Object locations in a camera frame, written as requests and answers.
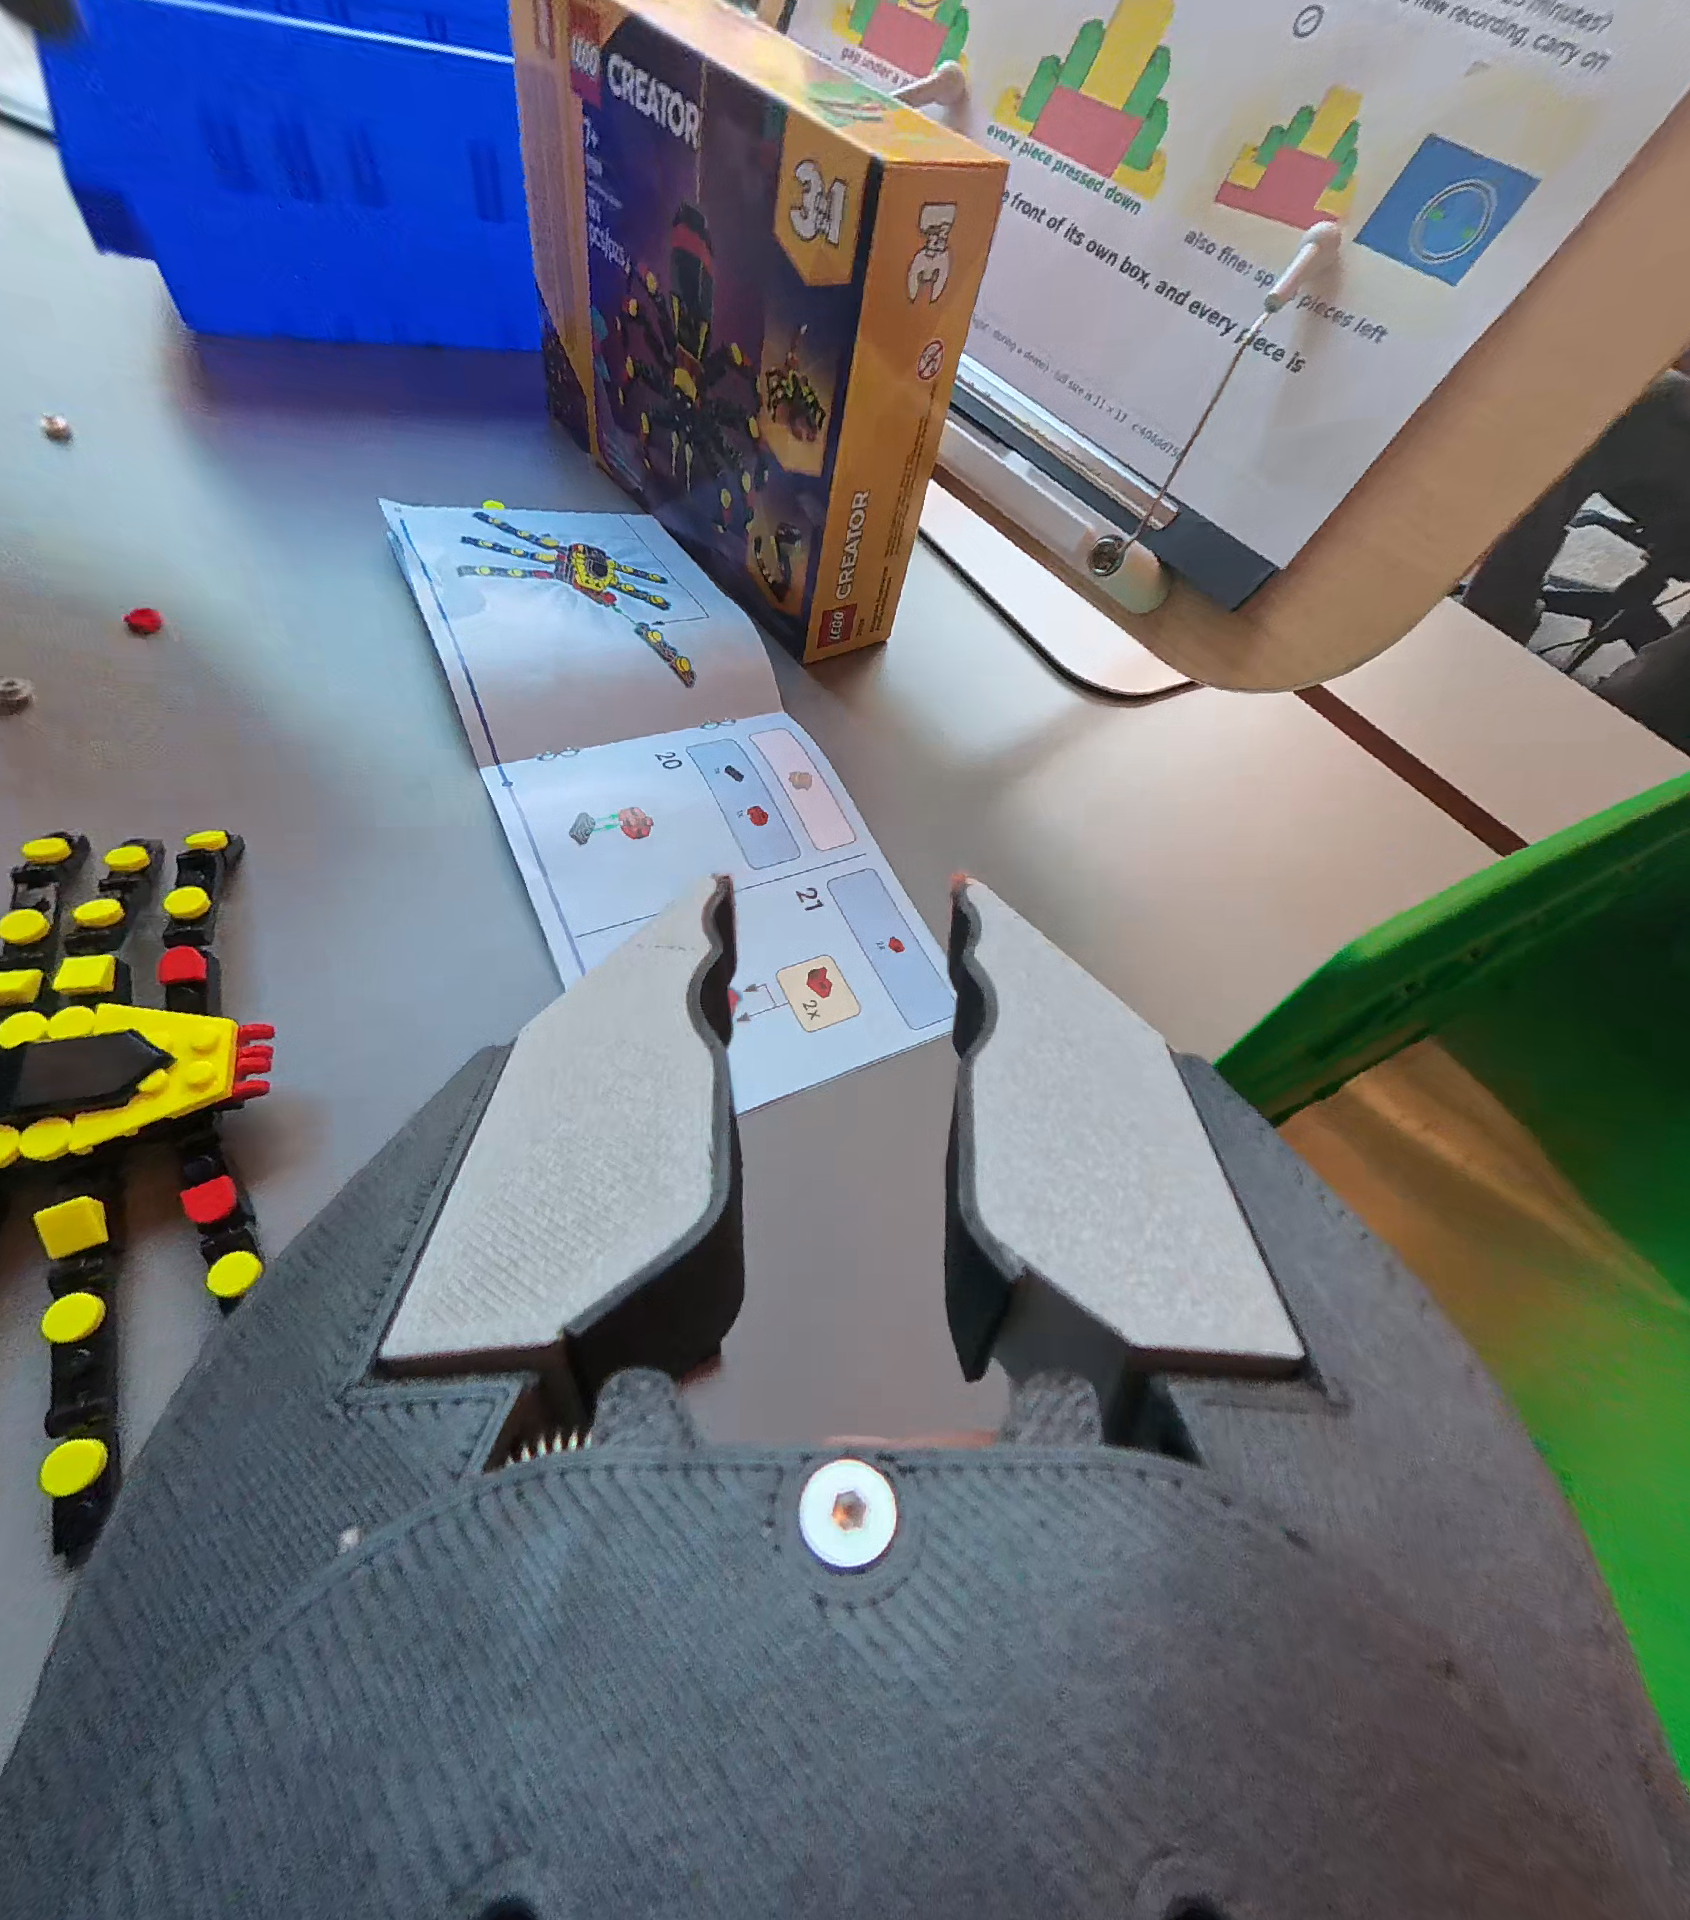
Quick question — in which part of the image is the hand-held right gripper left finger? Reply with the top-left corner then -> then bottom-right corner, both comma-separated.
375,872 -> 750,1381

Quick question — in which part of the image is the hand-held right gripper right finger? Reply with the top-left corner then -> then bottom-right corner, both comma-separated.
944,874 -> 1311,1386

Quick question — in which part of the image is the blue plastic bin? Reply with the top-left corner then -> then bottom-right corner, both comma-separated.
35,0 -> 554,353

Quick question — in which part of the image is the black yellow lego spider model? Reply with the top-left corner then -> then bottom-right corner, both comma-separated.
0,827 -> 280,1569

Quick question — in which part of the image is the lego instruction booklet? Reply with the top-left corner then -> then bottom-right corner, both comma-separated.
380,498 -> 960,1119

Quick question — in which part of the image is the lego set box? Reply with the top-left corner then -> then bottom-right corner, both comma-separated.
506,0 -> 1013,665

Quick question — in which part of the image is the green plastic bin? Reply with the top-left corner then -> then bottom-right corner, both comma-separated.
1213,719 -> 1690,1920

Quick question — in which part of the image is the white stand base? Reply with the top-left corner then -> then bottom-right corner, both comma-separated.
916,475 -> 1211,704

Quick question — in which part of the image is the wooden display board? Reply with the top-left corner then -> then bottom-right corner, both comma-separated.
771,0 -> 1690,696

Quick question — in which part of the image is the instruction poster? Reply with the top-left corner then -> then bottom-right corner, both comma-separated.
785,0 -> 1690,609

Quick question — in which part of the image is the black office chair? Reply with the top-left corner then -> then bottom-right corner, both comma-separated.
1460,366 -> 1690,759

